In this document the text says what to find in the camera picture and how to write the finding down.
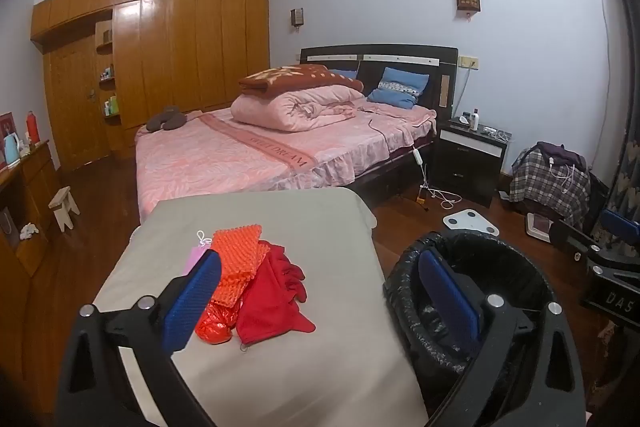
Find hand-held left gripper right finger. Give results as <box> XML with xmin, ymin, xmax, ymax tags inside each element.
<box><xmin>417</xmin><ymin>249</ymin><xmax>587</xmax><ymax>427</ymax></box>

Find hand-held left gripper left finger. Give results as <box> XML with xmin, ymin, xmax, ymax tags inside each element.
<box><xmin>54</xmin><ymin>250</ymin><xmax>223</xmax><ymax>427</ymax></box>

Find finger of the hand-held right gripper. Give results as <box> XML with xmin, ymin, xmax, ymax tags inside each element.
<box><xmin>600</xmin><ymin>208</ymin><xmax>640</xmax><ymax>258</ymax></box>
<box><xmin>549</xmin><ymin>218</ymin><xmax>608</xmax><ymax>265</ymax></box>

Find red plastic bag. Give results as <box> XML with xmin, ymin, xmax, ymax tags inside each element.
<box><xmin>195</xmin><ymin>299</ymin><xmax>241</xmax><ymax>345</ymax></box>

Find pink pouch with white string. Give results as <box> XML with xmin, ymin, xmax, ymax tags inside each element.
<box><xmin>184</xmin><ymin>230</ymin><xmax>214</xmax><ymax>276</ymax></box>

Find orange bumpy plastic sheet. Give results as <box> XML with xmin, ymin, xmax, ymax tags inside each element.
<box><xmin>206</xmin><ymin>225</ymin><xmax>271</xmax><ymax>309</ymax></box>

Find black trash bin with bag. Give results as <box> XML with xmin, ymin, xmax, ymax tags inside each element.
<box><xmin>382</xmin><ymin>231</ymin><xmax>571</xmax><ymax>427</ymax></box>

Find red cloth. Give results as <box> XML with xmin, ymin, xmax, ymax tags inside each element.
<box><xmin>235</xmin><ymin>252</ymin><xmax>317</xmax><ymax>350</ymax></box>

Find floral curtain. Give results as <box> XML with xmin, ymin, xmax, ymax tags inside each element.
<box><xmin>619</xmin><ymin>127</ymin><xmax>640</xmax><ymax>258</ymax></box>

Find white pink square board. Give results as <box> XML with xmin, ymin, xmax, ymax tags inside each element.
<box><xmin>524</xmin><ymin>212</ymin><xmax>552</xmax><ymax>238</ymax></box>

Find plaid cloth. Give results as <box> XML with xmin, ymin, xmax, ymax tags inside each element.
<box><xmin>510</xmin><ymin>147</ymin><xmax>592</xmax><ymax>219</ymax></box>

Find white bathroom scale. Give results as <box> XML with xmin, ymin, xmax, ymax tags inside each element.
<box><xmin>442</xmin><ymin>208</ymin><xmax>501</xmax><ymax>238</ymax></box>

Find purple cloth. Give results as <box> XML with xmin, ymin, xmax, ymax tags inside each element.
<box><xmin>537</xmin><ymin>141</ymin><xmax>587</xmax><ymax>168</ymax></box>

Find dark nightstand with white drawer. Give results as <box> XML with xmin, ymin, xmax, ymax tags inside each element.
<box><xmin>432</xmin><ymin>117</ymin><xmax>509</xmax><ymax>208</ymax></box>

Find grey table cover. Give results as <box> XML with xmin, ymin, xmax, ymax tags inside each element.
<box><xmin>92</xmin><ymin>188</ymin><xmax>432</xmax><ymax>427</ymax></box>

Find bed with pink sheet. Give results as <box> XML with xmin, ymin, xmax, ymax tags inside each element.
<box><xmin>135</xmin><ymin>99</ymin><xmax>441</xmax><ymax>219</ymax></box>

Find small white stool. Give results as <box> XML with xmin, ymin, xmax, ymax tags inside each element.
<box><xmin>49</xmin><ymin>187</ymin><xmax>81</xmax><ymax>232</ymax></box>

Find wooden desk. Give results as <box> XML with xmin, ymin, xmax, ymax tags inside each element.
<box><xmin>0</xmin><ymin>141</ymin><xmax>63</xmax><ymax>280</ymax></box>

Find blue pillow with patterned band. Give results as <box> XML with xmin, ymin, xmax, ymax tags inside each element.
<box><xmin>367</xmin><ymin>68</ymin><xmax>430</xmax><ymax>109</ymax></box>

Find folded pink quilt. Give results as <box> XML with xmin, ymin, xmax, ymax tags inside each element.
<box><xmin>231</xmin><ymin>87</ymin><xmax>366</xmax><ymax>132</ymax></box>

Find light blue kettle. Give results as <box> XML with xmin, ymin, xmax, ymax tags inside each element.
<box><xmin>4</xmin><ymin>132</ymin><xmax>24</xmax><ymax>164</ymax></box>

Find dark wooden headboard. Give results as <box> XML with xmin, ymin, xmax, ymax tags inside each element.
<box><xmin>300</xmin><ymin>44</ymin><xmax>459</xmax><ymax>122</ymax></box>

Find folded brown blanket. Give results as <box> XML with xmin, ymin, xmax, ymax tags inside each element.
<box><xmin>238</xmin><ymin>64</ymin><xmax>365</xmax><ymax>98</ymax></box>

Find wooden wardrobe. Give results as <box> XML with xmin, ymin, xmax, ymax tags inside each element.
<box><xmin>31</xmin><ymin>0</ymin><xmax>271</xmax><ymax>172</ymax></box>

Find white cable on plaid cloth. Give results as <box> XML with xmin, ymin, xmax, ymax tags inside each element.
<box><xmin>547</xmin><ymin>157</ymin><xmax>577</xmax><ymax>194</ymax></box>

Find white floor cables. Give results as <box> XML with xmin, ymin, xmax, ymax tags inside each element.
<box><xmin>425</xmin><ymin>186</ymin><xmax>463</xmax><ymax>209</ymax></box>

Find red picture frame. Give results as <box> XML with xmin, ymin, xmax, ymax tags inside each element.
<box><xmin>0</xmin><ymin>112</ymin><xmax>17</xmax><ymax>170</ymax></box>

